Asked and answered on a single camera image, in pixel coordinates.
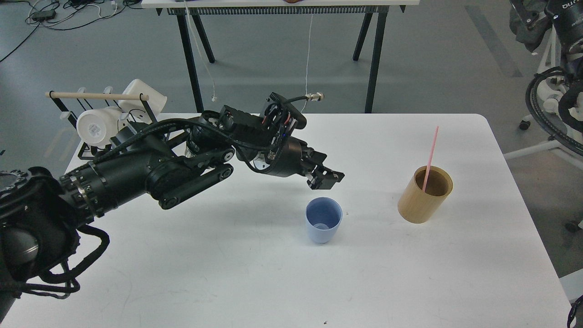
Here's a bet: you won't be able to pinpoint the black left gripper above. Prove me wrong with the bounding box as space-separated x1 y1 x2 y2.
253 137 345 190

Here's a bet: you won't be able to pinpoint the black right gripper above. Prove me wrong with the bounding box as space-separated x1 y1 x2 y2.
509 0 583 54

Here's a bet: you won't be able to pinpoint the blue plastic cup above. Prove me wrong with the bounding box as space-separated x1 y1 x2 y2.
305 197 343 244

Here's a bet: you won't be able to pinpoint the pink chopstick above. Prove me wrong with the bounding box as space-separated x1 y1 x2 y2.
421 125 440 193

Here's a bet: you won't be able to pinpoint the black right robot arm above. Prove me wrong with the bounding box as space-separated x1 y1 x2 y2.
509 0 583 155

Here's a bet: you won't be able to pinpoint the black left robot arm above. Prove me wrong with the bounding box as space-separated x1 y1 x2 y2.
0 103 344 317

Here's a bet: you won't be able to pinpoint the bamboo wooden cup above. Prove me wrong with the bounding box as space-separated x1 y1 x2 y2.
397 166 453 224

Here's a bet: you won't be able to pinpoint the white cup on rack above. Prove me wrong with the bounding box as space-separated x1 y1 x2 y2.
119 79 168 123

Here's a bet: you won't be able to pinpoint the white table with black legs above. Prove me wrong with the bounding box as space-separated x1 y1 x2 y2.
139 0 420 113

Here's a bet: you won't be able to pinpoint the white mug on rack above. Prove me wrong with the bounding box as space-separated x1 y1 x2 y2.
76 107 122 148

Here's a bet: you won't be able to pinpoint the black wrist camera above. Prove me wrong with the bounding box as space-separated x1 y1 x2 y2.
261 92 325 133

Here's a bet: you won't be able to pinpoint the white hanging cord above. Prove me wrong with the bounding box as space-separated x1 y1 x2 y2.
184 0 218 103

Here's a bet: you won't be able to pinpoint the white hanging cable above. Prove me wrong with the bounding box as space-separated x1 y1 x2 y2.
300 14 314 114

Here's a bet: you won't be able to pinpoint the black wire cup rack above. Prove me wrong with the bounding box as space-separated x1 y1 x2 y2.
45 79 168 160

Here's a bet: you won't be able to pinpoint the black cables on floor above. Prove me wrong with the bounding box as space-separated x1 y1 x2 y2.
0 0 142 63

